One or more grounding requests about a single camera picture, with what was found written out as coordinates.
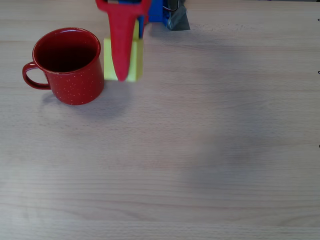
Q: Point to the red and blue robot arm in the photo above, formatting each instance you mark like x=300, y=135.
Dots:
x=156, y=10

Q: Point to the red speckled enamel mug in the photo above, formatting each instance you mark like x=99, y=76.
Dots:
x=75, y=85

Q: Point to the yellow toy building block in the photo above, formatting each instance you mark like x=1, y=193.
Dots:
x=136, y=62

